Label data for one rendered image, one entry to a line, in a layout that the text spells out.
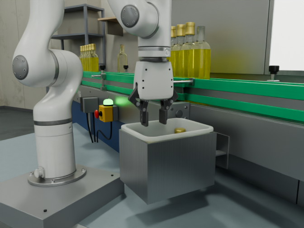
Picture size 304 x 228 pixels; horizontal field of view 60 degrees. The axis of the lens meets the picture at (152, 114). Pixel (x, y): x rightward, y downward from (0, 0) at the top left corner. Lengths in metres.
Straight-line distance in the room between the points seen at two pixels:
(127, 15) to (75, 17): 4.81
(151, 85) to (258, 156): 0.33
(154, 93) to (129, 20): 0.19
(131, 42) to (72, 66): 4.09
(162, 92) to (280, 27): 0.43
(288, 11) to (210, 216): 0.64
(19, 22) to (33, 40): 6.62
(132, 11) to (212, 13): 0.57
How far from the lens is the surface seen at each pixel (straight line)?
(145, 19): 0.60
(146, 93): 0.67
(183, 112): 0.90
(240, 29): 1.01
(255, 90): 0.75
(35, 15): 0.89
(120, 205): 0.87
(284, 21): 0.91
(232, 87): 0.80
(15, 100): 7.85
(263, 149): 0.73
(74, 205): 0.78
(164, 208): 0.86
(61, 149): 0.90
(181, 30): 1.05
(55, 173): 0.92
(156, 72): 0.67
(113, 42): 5.23
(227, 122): 0.79
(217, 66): 1.07
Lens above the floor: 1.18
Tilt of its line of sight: 11 degrees down
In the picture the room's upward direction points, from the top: straight up
